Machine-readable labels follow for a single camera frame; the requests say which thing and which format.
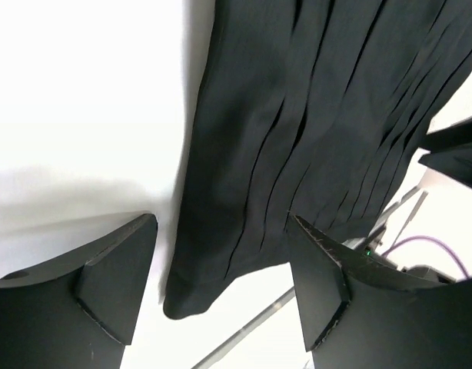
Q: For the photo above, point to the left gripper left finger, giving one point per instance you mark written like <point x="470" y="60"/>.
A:
<point x="80" y="309"/>

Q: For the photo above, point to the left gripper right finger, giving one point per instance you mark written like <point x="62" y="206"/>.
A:
<point x="357" y="312"/>

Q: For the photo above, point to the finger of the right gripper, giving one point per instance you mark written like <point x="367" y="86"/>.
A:
<point x="455" y="166"/>
<point x="452" y="136"/>

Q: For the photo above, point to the black pleated skirt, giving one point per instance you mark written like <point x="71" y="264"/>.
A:
<point x="312" y="108"/>

